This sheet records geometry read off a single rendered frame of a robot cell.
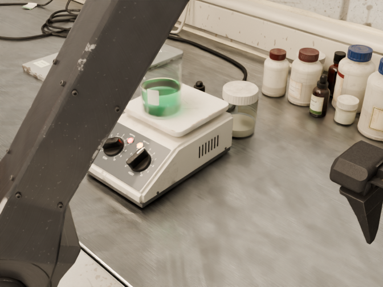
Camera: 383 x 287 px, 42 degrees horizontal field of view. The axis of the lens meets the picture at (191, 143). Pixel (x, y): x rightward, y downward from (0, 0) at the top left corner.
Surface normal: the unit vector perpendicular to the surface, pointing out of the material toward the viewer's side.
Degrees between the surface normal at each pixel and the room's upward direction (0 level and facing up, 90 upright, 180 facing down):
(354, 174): 46
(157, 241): 0
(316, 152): 0
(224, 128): 90
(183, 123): 0
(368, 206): 82
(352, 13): 90
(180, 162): 90
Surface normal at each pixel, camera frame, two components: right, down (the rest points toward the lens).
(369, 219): 0.70, 0.26
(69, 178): 0.36, 0.54
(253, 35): -0.69, 0.39
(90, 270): 0.01, -0.84
